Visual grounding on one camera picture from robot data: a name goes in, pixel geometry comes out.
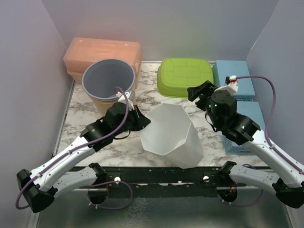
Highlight large blue perforated basket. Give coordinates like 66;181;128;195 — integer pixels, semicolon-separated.
212;60;255;101

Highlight blue-grey round bin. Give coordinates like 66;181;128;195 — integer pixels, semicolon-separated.
82;58;136;101

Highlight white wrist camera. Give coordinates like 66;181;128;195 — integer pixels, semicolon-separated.
116;91;135;106
217;76;238;95

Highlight small blue perforated basket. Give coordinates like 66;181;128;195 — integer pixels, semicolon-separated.
223;101;266;156

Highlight orange round bin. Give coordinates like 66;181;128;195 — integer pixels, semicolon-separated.
86;80;129;116

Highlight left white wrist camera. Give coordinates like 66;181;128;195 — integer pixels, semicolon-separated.
116;91;135;106

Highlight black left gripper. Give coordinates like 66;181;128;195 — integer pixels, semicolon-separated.
113;104;151;136

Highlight green plastic tray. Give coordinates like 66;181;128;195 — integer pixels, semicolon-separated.
157;58;214;98

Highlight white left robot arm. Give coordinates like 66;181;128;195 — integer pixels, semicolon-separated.
17;102;151;213

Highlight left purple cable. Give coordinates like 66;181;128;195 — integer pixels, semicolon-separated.
15;86;134;210

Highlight orange plastic toolbox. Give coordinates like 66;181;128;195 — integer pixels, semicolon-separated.
63;38;143;84

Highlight white faceted bin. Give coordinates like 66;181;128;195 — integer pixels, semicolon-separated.
140;104;204;169

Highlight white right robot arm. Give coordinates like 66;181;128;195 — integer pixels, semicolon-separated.
187;81;304;209

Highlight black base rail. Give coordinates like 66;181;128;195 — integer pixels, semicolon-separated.
78;166;247;198

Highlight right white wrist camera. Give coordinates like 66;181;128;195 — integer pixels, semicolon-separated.
217;76;238;95

